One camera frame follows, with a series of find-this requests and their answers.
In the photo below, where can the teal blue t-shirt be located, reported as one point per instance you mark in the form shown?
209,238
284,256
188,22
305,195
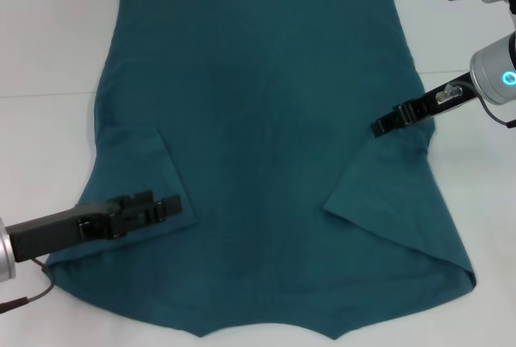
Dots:
258,141

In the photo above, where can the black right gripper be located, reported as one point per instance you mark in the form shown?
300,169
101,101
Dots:
439,101

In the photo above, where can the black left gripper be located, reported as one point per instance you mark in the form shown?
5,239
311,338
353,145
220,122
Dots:
60,230

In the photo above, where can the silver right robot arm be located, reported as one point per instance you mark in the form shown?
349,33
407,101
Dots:
492,68

